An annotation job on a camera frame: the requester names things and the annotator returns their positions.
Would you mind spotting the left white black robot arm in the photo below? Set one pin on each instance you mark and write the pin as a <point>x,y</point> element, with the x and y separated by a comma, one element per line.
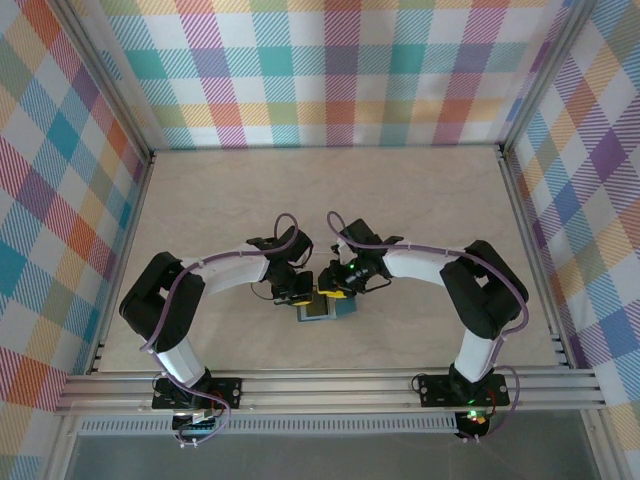
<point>230,275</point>

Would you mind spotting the aluminium side frame rail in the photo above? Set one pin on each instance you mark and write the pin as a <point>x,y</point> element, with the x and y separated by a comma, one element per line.
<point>122,260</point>
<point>537,260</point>

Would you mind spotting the small circuit board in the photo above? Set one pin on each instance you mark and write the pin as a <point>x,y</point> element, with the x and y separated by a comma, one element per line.
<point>200,422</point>
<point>475,420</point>

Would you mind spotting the aluminium frame cross rail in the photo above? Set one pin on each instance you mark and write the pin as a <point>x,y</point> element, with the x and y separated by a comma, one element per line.
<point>325,392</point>

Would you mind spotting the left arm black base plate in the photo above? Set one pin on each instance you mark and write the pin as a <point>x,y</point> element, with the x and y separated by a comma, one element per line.
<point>227,392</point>

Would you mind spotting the aluminium upright frame post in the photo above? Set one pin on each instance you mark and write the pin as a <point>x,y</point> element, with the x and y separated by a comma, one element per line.
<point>542,75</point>
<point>107,75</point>

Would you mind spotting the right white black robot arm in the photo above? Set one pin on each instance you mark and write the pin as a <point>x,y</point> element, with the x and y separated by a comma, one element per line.
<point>415,265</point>

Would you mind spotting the plaid fabric backdrop panel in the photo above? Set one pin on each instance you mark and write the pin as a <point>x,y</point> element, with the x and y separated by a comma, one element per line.
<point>50,200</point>
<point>600,200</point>
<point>325,75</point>

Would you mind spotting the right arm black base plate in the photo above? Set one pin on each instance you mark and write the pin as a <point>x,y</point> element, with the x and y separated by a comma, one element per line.
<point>435,390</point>

